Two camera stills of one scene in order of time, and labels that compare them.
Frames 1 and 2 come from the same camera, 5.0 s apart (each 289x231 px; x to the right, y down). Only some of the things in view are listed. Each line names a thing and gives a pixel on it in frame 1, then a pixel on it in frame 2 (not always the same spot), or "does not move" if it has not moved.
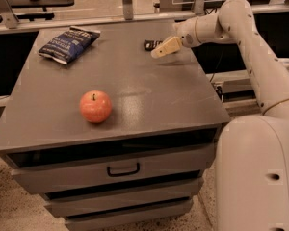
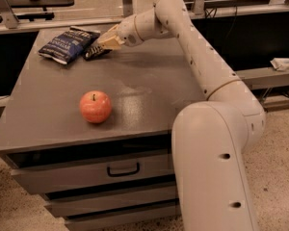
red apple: x=95 y=107 does not move
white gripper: x=187 y=35 to x=126 y=31
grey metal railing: x=4 y=19 does not move
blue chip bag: x=68 y=44 does not move
